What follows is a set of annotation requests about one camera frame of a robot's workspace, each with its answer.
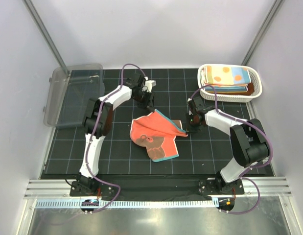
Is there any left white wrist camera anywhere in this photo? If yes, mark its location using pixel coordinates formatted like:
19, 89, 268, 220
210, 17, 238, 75
142, 76, 157, 93

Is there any light blue dotted towel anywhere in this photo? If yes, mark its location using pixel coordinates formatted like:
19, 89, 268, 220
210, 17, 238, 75
214, 86, 248, 92

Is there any white slotted cable duct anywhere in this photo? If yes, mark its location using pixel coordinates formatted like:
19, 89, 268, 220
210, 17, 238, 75
35, 198, 219, 210

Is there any peach dotted towel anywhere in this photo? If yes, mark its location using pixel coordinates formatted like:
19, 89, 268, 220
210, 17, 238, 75
200, 65, 251, 87

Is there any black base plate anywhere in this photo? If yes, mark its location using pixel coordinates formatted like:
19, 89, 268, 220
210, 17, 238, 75
70, 174, 245, 197

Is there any salmon pink towel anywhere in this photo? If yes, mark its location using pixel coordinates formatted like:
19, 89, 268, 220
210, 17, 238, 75
130, 109, 187, 162

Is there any aluminium rail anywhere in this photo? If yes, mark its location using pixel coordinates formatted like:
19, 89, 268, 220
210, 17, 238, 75
24, 177, 292, 199

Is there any clear plastic bin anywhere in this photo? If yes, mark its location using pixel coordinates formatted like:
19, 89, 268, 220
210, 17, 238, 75
44, 63, 105, 128

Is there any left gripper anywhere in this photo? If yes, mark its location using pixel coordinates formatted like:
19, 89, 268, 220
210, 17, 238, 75
133, 90, 155, 113

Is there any brown towel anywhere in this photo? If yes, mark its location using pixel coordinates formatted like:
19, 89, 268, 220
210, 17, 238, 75
223, 83, 255, 96

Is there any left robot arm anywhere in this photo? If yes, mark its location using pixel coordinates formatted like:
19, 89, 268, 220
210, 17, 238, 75
71, 73, 156, 196

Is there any white perforated basket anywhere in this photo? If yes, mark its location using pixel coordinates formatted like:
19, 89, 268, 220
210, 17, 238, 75
197, 64, 262, 103

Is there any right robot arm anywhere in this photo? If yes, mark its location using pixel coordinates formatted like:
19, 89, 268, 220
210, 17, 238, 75
186, 97, 273, 194

